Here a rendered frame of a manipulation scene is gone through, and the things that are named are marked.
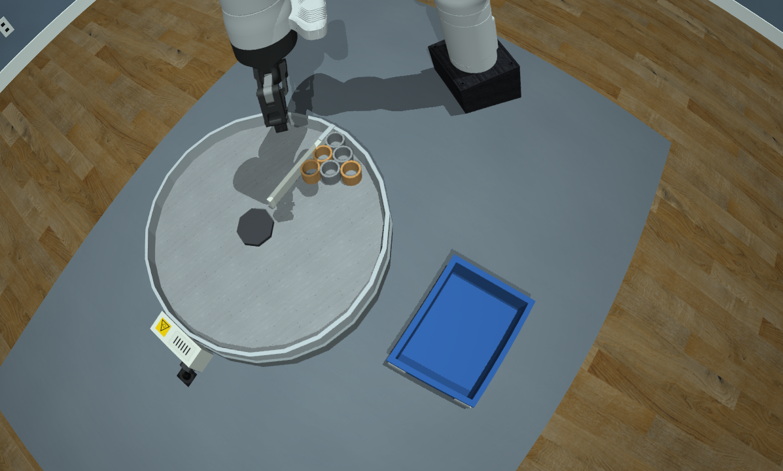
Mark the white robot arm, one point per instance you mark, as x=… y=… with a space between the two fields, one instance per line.
x=468 y=26

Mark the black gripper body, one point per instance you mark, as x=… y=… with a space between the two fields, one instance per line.
x=266 y=59

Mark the blue open crate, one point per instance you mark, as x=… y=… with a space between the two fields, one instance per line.
x=462 y=333

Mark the bronze bushing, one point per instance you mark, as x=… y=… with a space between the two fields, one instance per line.
x=347 y=166
x=322 y=150
x=307 y=165

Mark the grey metal bushing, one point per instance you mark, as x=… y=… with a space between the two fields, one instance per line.
x=334 y=136
x=330 y=179
x=340 y=151

